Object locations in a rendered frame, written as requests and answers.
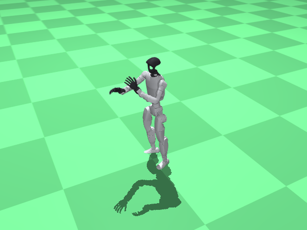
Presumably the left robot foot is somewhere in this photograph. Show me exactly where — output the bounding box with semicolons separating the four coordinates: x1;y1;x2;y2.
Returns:
156;158;169;170

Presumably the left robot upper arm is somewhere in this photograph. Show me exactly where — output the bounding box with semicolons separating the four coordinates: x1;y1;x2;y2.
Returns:
152;79;167;104

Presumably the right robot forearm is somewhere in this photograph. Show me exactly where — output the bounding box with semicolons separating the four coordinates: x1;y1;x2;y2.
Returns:
121;84;132;95

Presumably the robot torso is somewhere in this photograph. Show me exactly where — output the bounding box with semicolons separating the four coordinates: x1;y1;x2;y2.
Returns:
145;72;165;116

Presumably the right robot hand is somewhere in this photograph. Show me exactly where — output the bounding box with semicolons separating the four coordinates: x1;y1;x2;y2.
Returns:
109;87;126;94

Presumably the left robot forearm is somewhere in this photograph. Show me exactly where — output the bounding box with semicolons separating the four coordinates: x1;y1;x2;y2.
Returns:
136;89;158;104

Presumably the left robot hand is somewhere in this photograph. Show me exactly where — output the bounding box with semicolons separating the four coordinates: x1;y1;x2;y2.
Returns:
124;76;141;94

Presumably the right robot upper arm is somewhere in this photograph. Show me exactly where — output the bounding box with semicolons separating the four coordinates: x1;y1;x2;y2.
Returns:
132;71;148;90

